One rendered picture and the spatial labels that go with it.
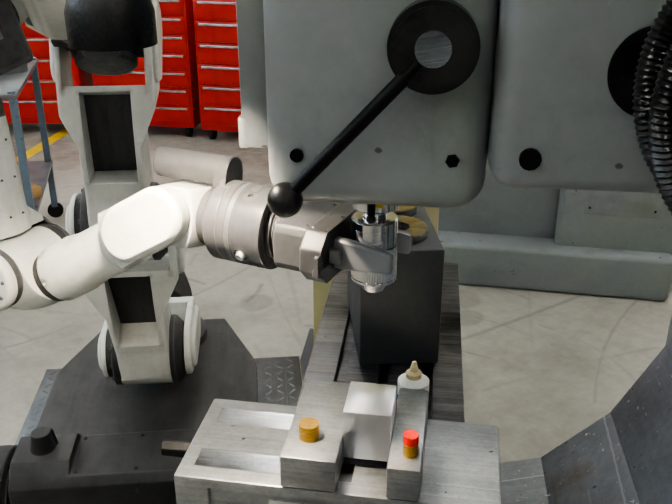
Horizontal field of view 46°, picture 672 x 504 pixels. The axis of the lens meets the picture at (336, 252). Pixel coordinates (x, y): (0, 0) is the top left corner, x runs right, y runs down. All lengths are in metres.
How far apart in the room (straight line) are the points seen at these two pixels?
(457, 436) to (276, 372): 1.25
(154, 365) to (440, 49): 1.20
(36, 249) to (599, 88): 0.69
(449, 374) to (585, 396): 1.73
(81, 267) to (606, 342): 2.54
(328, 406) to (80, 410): 0.96
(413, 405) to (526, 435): 1.75
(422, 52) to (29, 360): 2.69
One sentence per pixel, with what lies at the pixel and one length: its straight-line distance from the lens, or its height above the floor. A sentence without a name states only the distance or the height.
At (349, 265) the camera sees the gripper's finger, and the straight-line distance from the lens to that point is 0.79.
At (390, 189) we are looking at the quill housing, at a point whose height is 1.33.
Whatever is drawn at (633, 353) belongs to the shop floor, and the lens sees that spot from 3.22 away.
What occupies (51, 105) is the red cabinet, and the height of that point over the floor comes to 0.22.
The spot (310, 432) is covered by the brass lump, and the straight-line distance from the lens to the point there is 0.87.
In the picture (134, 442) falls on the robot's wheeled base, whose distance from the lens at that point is 1.65.
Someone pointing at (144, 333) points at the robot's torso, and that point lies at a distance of 1.66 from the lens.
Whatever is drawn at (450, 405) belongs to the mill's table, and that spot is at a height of 0.92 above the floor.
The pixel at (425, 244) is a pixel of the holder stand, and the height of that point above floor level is 1.11.
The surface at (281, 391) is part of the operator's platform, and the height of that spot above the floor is 0.40.
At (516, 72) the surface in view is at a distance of 0.64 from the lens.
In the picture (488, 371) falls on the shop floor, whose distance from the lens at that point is 2.96.
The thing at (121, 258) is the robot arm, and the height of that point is 1.20.
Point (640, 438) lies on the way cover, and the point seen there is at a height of 0.98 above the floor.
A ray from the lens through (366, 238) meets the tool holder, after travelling 0.78.
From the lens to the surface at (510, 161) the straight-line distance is 0.65.
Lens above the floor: 1.56
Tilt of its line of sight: 24 degrees down
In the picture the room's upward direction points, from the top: straight up
